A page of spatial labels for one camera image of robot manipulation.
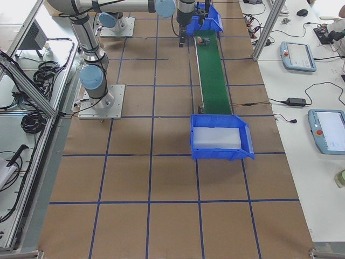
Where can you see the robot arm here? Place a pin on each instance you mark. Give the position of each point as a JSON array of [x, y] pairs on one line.
[[78, 14], [164, 9]]

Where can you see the left blue bin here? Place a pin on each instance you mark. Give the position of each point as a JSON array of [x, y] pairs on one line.
[[212, 22]]

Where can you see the blue bin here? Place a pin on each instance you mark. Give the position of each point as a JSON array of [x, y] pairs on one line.
[[212, 22], [217, 120]]

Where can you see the green conveyor belt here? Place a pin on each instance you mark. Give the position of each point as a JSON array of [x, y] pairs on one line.
[[214, 93]]

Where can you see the far teach pendant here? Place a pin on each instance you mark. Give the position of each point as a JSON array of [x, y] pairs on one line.
[[297, 56]]

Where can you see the teach pendant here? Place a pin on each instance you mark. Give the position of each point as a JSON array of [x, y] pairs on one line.
[[297, 56], [327, 129]]

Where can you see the right blue bin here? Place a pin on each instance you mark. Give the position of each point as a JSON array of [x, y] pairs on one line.
[[217, 120]]

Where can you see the white foam pad right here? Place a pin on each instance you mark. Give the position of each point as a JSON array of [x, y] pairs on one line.
[[217, 137]]

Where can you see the black power adapter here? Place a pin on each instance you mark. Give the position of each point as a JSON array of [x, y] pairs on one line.
[[300, 102]]

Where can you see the near teach pendant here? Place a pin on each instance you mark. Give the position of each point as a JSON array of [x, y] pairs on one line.
[[327, 129]]

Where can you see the aluminium frame post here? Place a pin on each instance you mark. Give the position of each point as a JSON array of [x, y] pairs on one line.
[[269, 24]]

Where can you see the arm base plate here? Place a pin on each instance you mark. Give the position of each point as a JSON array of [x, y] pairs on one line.
[[109, 106], [116, 28]]

